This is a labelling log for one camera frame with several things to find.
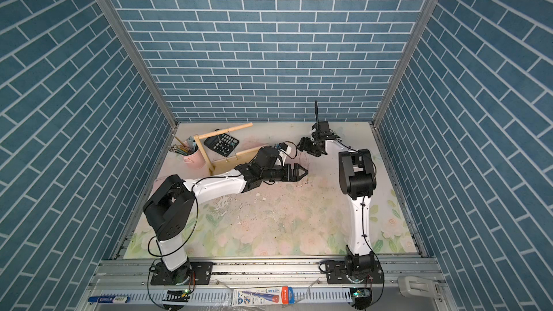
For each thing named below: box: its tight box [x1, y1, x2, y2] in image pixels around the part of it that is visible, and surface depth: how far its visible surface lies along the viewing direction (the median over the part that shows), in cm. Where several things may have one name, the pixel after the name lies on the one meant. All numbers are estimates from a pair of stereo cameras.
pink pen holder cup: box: [182, 145, 206, 170], surface depth 96 cm
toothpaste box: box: [231, 286, 296, 307], surface depth 70 cm
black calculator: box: [203, 133, 240, 157], surface depth 110 cm
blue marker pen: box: [87, 295, 132, 305], surface depth 69 cm
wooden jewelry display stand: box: [192, 122, 257, 176], surface depth 101 cm
